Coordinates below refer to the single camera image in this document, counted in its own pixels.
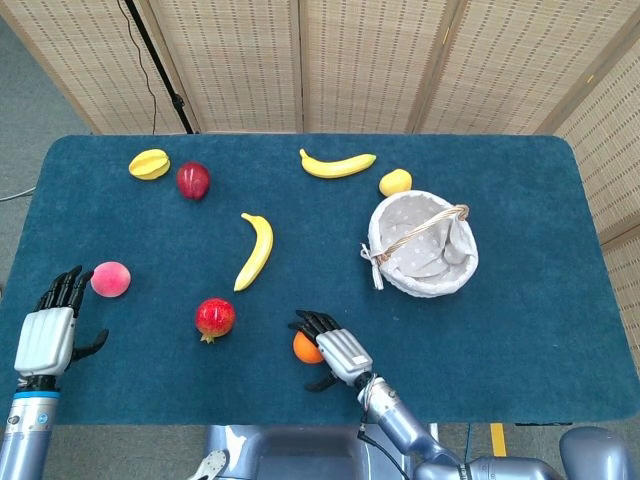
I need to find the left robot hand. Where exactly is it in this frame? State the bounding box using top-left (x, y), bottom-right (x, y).
top-left (13, 265), bottom-right (110, 391)

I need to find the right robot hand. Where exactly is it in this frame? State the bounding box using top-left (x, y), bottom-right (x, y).
top-left (288, 309), bottom-right (379, 392)

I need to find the orange fruit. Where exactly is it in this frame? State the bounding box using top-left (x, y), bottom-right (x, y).
top-left (292, 330), bottom-right (325, 365)

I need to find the wicker basket with cloth liner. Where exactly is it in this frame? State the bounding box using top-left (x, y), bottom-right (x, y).
top-left (359, 189), bottom-right (480, 300)

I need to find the red pomegranate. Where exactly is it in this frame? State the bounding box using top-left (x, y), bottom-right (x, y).
top-left (194, 297), bottom-right (237, 345)

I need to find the pink peach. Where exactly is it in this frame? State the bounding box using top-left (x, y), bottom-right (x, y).
top-left (90, 260), bottom-right (133, 299)

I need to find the teal table cloth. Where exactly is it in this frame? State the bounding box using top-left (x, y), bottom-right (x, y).
top-left (0, 133), bottom-right (640, 426)

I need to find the grey-blue robot torso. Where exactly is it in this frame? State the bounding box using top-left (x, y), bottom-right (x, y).
top-left (192, 423), bottom-right (441, 480)

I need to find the curved yellow banana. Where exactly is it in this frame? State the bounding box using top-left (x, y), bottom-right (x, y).
top-left (233, 212), bottom-right (275, 293)

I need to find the yellow floor tape strip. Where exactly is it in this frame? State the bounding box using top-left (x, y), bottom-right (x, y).
top-left (489, 422), bottom-right (510, 459)

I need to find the yellow lemon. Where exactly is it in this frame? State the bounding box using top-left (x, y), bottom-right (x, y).
top-left (378, 168), bottom-right (414, 198)

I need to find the straight yellow banana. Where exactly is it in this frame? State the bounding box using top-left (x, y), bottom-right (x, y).
top-left (299, 148), bottom-right (378, 180)

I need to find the yellow starfruit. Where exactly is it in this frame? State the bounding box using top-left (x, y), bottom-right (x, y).
top-left (128, 148), bottom-right (172, 182)

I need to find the red apple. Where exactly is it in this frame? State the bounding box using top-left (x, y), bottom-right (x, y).
top-left (175, 161), bottom-right (212, 202)

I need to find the black tripod pole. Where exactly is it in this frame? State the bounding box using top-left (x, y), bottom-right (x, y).
top-left (122, 0), bottom-right (201, 135)

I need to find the bamboo folding screen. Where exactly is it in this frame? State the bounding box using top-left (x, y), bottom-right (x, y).
top-left (0, 0), bottom-right (640, 351)

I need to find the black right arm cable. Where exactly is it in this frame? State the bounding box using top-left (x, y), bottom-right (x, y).
top-left (357, 422), bottom-right (409, 480)

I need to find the white floor cable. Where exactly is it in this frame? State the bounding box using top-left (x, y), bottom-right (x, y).
top-left (0, 185), bottom-right (37, 203)

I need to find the thin black hanging cable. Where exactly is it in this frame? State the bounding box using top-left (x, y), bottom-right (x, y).
top-left (117, 0), bottom-right (159, 135)

